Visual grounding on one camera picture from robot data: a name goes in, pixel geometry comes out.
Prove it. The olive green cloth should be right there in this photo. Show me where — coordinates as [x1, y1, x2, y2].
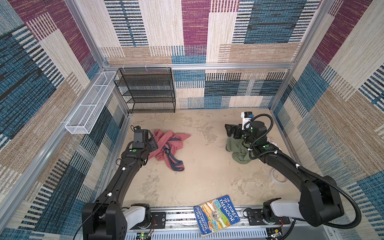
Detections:
[226, 137, 252, 165]

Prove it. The pink red cloth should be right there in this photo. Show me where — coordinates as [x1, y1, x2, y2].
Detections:
[149, 130, 191, 172]

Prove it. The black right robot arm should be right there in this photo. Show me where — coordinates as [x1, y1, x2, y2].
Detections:
[225, 119, 348, 228]

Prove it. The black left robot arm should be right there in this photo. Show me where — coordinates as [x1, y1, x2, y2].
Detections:
[81, 126, 158, 240]

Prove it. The white cloth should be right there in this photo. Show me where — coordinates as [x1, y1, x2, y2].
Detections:
[267, 137, 280, 148]

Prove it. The colourful treehouse book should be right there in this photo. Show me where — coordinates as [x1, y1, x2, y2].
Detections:
[193, 195, 240, 237]

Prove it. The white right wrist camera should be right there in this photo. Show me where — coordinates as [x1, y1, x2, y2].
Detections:
[241, 112, 254, 131]

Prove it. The black corrugated cable conduit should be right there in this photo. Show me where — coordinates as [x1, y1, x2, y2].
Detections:
[244, 113, 363, 240]

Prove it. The black wire shelf rack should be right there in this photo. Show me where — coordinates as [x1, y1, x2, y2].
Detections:
[115, 67, 176, 114]

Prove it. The white mesh wall basket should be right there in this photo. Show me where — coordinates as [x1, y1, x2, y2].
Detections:
[65, 72, 117, 135]

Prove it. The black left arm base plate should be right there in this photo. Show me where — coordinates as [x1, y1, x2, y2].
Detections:
[131, 212, 167, 231]

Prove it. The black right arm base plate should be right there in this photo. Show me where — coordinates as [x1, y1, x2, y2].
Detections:
[243, 208, 291, 226]

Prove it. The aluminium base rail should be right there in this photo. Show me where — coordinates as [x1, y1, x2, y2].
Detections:
[119, 205, 337, 240]

